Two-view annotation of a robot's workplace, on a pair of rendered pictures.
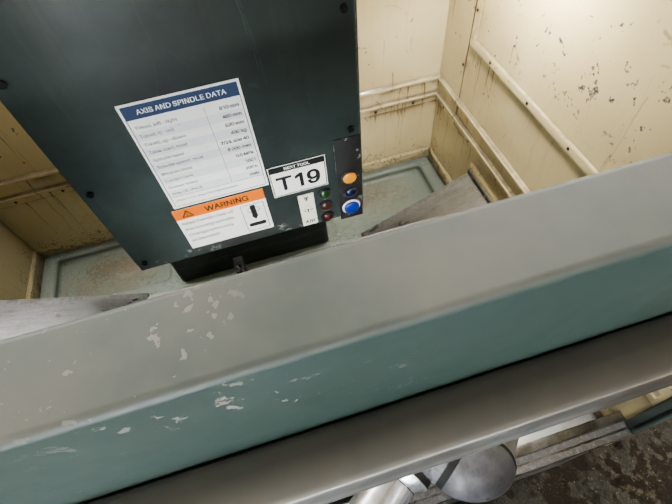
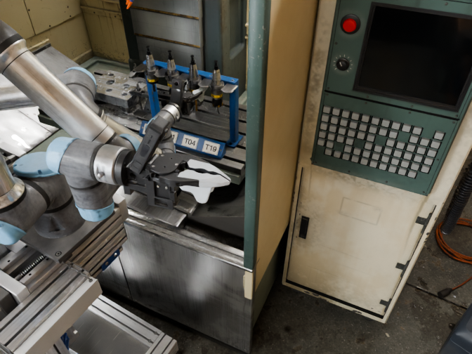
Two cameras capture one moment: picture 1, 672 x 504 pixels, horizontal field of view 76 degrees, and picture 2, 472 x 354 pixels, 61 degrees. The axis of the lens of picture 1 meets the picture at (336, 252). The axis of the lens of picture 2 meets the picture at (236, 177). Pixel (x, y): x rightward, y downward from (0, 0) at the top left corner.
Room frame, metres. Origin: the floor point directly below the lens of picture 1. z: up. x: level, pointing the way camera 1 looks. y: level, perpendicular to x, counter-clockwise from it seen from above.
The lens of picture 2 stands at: (-0.56, -1.32, 2.06)
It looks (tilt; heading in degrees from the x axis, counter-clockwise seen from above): 42 degrees down; 35
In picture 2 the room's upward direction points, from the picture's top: straight up
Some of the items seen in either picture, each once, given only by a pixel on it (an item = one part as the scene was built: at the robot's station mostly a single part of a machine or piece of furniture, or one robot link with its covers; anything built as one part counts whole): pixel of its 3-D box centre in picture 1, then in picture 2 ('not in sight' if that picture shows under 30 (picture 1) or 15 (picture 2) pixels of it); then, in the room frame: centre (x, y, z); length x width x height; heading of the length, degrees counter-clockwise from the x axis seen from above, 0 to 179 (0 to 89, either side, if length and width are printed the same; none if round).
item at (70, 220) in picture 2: not in sight; (56, 207); (-0.18, -0.41, 1.21); 0.15 x 0.15 x 0.10
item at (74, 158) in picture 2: not in sight; (79, 159); (-0.22, -0.70, 1.56); 0.11 x 0.08 x 0.09; 109
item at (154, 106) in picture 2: not in sight; (152, 94); (0.64, 0.02, 1.05); 0.10 x 0.05 x 0.30; 10
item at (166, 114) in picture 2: not in sight; (159, 125); (0.36, -0.31, 1.16); 0.11 x 0.08 x 0.09; 10
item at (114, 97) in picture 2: not in sight; (118, 88); (0.68, 0.33, 0.97); 0.29 x 0.23 x 0.05; 100
